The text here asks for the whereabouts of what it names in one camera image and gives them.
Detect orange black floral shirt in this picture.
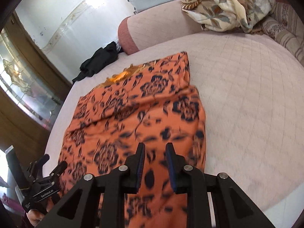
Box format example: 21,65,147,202
59,51,206,227

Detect person left hand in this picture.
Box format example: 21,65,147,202
26,197,60,227

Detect stained glass wooden door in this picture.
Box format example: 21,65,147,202
1,12,72,166

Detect pink quilted bed mattress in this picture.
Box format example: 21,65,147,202
42,30,304,212

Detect black crumpled garment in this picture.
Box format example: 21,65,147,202
72,41,121,83

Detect pink bolster cushion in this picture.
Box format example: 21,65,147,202
117,0,202,55

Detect striped beige cushion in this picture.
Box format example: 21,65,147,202
262,3,303,64

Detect cream floral blanket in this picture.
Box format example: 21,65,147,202
180,0,276,33

